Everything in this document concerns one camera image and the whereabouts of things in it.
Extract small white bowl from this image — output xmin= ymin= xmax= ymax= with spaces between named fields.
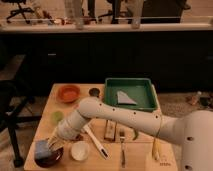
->
xmin=71 ymin=141 xmax=90 ymax=161

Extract blue sponge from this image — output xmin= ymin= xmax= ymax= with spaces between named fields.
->
xmin=34 ymin=139 xmax=52 ymax=159

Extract dark cabinet counter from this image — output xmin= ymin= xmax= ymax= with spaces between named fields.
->
xmin=0 ymin=24 xmax=213 ymax=95

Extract green plastic tray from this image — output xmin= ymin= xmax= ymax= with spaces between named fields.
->
xmin=104 ymin=78 xmax=158 ymax=112

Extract silver fork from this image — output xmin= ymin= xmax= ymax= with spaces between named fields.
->
xmin=119 ymin=129 xmax=126 ymax=168

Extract grey folded cloth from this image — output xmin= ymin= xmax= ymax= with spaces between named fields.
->
xmin=117 ymin=91 xmax=136 ymax=105

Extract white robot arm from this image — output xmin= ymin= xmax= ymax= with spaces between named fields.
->
xmin=48 ymin=97 xmax=213 ymax=171

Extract small dark cup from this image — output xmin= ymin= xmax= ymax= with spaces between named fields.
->
xmin=89 ymin=88 xmax=100 ymax=97

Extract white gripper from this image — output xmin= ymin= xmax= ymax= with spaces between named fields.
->
xmin=47 ymin=111 xmax=89 ymax=151

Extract black office chair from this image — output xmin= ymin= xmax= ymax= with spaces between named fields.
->
xmin=2 ymin=0 xmax=34 ymax=24

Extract brown rectangular block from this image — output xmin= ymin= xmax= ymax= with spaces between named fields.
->
xmin=104 ymin=120 xmax=117 ymax=141

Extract dark purple bowl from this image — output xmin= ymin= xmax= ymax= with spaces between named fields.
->
xmin=34 ymin=148 xmax=64 ymax=168

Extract orange bowl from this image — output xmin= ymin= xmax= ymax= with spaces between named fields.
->
xmin=57 ymin=85 xmax=80 ymax=103

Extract black chair left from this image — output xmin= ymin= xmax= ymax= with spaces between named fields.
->
xmin=0 ymin=53 xmax=43 ymax=168

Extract green round lid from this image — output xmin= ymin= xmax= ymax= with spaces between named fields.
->
xmin=51 ymin=111 xmax=63 ymax=123

